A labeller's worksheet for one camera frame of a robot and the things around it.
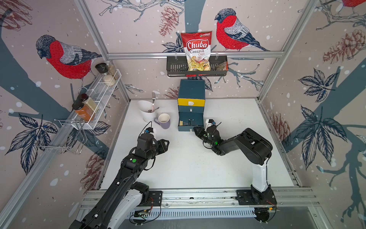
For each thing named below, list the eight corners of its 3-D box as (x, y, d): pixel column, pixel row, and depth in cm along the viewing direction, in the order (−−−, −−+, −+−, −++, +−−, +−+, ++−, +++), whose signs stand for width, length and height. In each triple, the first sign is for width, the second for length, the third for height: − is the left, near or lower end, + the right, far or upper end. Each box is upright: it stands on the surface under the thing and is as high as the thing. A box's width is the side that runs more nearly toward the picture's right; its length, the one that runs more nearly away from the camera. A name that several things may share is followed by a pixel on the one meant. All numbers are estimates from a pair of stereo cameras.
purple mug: (156, 125, 106) (153, 117, 99) (163, 118, 111) (161, 110, 103) (166, 131, 102) (164, 124, 95) (173, 124, 107) (172, 116, 99)
